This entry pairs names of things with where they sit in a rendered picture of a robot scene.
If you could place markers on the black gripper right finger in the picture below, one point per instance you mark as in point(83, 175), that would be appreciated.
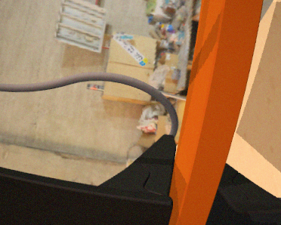
point(239, 201)

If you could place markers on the orange handle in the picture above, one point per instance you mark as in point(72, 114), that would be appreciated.
point(224, 48)

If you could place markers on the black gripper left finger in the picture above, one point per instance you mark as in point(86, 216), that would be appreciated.
point(137, 195)

